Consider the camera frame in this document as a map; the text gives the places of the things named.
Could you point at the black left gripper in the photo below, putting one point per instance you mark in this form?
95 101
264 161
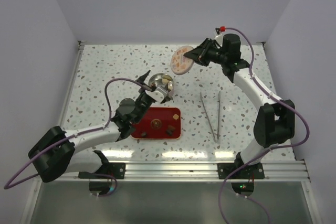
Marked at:
143 78

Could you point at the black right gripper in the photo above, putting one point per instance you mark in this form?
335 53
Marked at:
199 54

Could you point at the round metal tin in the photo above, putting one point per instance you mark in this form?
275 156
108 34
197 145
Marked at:
157 80

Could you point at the tan square Sweet chocolate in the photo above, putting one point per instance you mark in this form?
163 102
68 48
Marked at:
167 77

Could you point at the round metal tin lid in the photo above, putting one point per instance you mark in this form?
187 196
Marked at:
179 63

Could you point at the metal tweezers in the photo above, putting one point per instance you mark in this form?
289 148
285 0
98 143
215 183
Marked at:
214 135

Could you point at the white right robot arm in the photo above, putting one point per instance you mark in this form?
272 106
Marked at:
275 122

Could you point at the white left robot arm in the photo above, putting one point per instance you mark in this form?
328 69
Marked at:
52 156

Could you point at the dark ridged chocolate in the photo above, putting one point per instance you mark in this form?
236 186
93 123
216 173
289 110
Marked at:
168 131

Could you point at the dark square chocolate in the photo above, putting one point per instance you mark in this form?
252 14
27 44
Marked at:
144 134

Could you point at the red rectangular tray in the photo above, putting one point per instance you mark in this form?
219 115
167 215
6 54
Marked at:
156 121

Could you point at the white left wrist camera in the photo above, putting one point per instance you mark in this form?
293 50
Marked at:
158 94

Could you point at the black left base bracket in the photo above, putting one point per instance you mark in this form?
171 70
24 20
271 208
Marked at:
106 169

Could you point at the black base bracket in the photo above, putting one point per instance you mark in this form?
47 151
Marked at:
228 171
106 169

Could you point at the black right base bracket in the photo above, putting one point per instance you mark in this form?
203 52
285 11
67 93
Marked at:
228 171

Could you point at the aluminium mounting rail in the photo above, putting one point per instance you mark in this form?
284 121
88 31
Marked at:
206 171

